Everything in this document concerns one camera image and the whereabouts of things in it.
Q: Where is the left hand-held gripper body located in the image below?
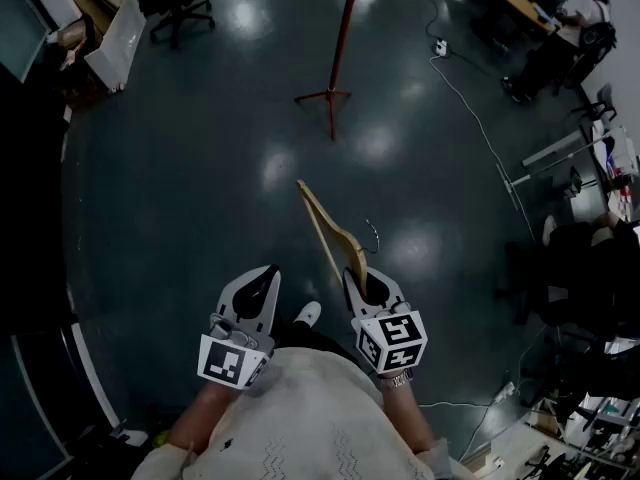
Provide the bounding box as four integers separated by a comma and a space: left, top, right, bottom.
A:
197, 311, 277, 392

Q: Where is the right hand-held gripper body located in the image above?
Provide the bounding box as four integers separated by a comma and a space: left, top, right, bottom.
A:
349, 298, 429, 376

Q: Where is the wooden hanger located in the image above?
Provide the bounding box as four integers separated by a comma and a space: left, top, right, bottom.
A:
296, 179, 382, 302

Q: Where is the person's left forearm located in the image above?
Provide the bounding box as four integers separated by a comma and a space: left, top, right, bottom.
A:
168, 380, 242, 458

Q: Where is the person's right forearm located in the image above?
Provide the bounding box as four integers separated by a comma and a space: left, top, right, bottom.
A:
377, 367, 437, 455

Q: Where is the person's white shoe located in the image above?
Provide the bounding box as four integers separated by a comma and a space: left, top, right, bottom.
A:
291, 300, 323, 327

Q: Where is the silver wristwatch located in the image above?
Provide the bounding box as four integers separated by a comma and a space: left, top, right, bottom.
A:
374, 369, 416, 390

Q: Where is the person's dark trouser leg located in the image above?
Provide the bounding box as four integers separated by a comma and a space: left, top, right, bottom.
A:
272, 312, 362, 367

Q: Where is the person's white knit sweater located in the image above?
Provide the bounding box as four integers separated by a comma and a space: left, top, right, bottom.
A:
129, 346, 476, 480

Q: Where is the grey metal beam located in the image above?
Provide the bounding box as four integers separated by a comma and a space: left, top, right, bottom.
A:
521, 130, 592, 169

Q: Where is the brown wooden coat stand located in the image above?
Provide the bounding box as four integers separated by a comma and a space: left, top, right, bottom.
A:
293, 0, 381, 142

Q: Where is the white open box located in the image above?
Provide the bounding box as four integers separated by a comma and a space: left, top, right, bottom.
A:
83, 0, 148, 94

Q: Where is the small black chair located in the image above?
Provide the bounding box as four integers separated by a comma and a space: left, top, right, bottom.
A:
569, 82, 619, 125

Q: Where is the glass panel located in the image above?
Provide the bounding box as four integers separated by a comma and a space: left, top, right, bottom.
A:
0, 0, 52, 85

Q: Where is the white cable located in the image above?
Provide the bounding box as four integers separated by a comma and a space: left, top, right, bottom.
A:
428, 55, 539, 243
418, 398, 501, 464

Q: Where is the black cable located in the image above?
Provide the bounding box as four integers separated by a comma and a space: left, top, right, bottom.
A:
399, 0, 494, 77

